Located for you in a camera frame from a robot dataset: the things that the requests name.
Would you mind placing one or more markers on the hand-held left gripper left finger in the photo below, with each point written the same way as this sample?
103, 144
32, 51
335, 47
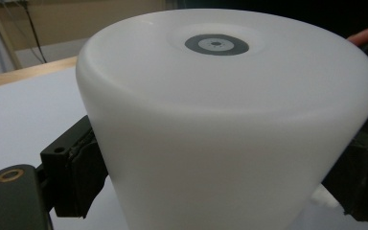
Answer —
73, 172

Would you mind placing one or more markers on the beige wooden post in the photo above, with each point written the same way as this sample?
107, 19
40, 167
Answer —
4, 38

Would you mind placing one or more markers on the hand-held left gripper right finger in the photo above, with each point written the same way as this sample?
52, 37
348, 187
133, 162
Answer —
361, 179

